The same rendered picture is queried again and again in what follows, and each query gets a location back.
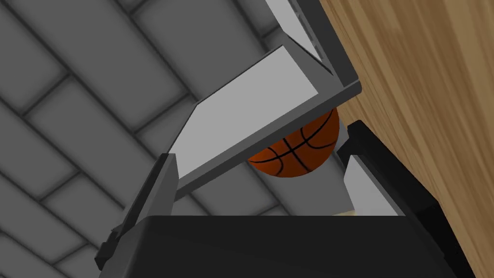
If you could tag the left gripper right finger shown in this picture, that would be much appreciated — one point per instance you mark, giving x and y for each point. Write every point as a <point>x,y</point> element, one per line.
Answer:
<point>380,181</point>

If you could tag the orange basketball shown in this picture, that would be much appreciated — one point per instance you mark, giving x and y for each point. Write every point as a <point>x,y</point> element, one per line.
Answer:
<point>299,152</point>

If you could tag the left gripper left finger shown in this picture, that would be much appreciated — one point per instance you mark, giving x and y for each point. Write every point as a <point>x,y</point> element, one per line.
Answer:
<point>162,189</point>

